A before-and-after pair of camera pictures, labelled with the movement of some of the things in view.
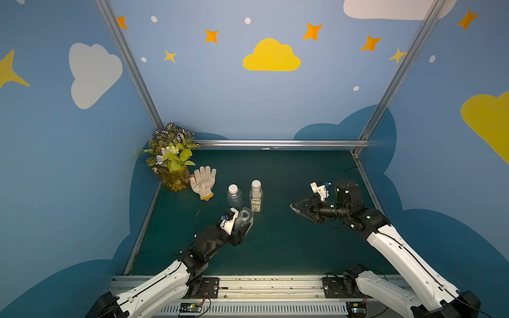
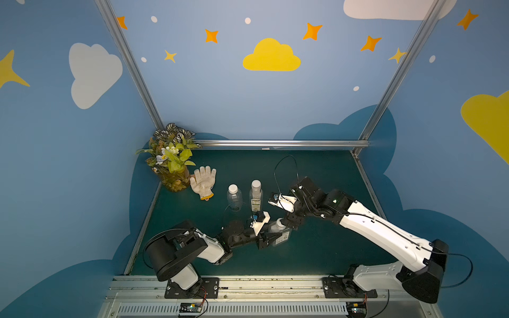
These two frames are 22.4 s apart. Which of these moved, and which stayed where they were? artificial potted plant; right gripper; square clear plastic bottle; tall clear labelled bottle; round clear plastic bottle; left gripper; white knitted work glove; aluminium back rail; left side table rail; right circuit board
Moved: left gripper; square clear plastic bottle; right gripper
Stayed: round clear plastic bottle; right circuit board; left side table rail; tall clear labelled bottle; white knitted work glove; artificial potted plant; aluminium back rail
